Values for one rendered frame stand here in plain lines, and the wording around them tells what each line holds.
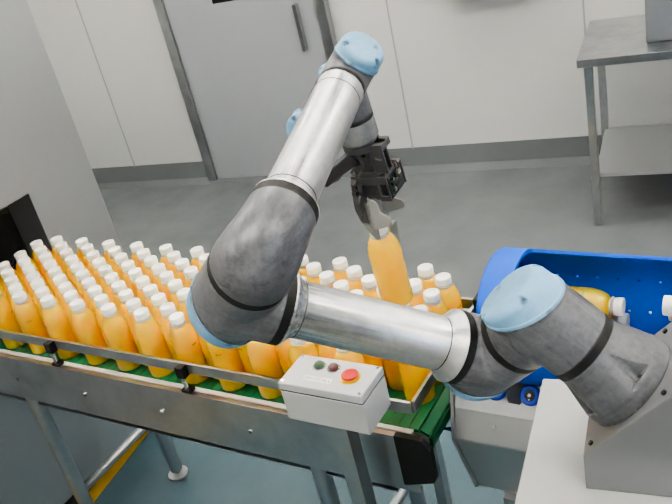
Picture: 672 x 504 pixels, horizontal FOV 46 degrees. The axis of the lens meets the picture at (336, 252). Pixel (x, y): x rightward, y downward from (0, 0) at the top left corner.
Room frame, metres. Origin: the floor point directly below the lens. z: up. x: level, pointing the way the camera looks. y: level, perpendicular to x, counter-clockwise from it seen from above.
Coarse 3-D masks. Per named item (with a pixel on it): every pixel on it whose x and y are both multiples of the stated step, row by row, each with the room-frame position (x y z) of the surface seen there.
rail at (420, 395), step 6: (474, 312) 1.64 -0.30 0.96; (426, 378) 1.41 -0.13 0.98; (432, 378) 1.42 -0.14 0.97; (426, 384) 1.39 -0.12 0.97; (432, 384) 1.42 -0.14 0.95; (420, 390) 1.37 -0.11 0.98; (426, 390) 1.39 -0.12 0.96; (414, 396) 1.36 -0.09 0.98; (420, 396) 1.37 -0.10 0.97; (414, 402) 1.34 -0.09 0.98; (420, 402) 1.36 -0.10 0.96; (414, 408) 1.34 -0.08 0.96
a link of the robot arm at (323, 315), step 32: (192, 288) 0.97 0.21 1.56; (320, 288) 0.99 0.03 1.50; (192, 320) 0.96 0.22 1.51; (224, 320) 0.92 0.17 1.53; (256, 320) 0.92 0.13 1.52; (288, 320) 0.93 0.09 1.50; (320, 320) 0.95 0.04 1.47; (352, 320) 0.96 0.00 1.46; (384, 320) 0.97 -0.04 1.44; (416, 320) 0.98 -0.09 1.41; (448, 320) 1.00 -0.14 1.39; (480, 320) 1.00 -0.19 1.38; (384, 352) 0.96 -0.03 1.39; (416, 352) 0.96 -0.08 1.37; (448, 352) 0.97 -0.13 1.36; (480, 352) 0.96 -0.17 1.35; (448, 384) 1.01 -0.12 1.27; (480, 384) 0.96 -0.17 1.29; (512, 384) 0.96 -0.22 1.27
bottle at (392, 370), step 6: (384, 360) 1.50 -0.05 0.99; (390, 360) 1.49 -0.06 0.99; (384, 366) 1.51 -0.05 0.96; (390, 366) 1.49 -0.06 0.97; (396, 366) 1.48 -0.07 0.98; (390, 372) 1.49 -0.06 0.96; (396, 372) 1.48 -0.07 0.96; (390, 378) 1.50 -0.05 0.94; (396, 378) 1.49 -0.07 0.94; (390, 384) 1.50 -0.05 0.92; (396, 384) 1.49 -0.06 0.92; (402, 384) 1.48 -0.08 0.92; (396, 390) 1.49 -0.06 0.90; (402, 390) 1.48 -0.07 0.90
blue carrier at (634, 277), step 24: (504, 264) 1.38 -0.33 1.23; (528, 264) 1.51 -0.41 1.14; (552, 264) 1.47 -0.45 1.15; (576, 264) 1.44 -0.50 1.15; (600, 264) 1.41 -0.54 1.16; (624, 264) 1.38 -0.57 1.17; (648, 264) 1.35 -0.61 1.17; (480, 288) 1.36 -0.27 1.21; (600, 288) 1.43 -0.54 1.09; (624, 288) 1.40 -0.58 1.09; (648, 288) 1.37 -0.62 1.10; (480, 312) 1.32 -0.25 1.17; (648, 312) 1.37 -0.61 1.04
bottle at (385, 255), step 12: (372, 240) 1.42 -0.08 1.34; (384, 240) 1.41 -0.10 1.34; (396, 240) 1.42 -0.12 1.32; (372, 252) 1.41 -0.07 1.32; (384, 252) 1.40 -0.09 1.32; (396, 252) 1.41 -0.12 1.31; (372, 264) 1.42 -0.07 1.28; (384, 264) 1.40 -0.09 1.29; (396, 264) 1.40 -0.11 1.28; (384, 276) 1.40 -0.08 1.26; (396, 276) 1.40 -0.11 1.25; (408, 276) 1.43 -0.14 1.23; (384, 288) 1.41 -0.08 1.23; (396, 288) 1.40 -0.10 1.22; (408, 288) 1.42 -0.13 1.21; (384, 300) 1.42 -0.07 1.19; (396, 300) 1.41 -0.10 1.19; (408, 300) 1.42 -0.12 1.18
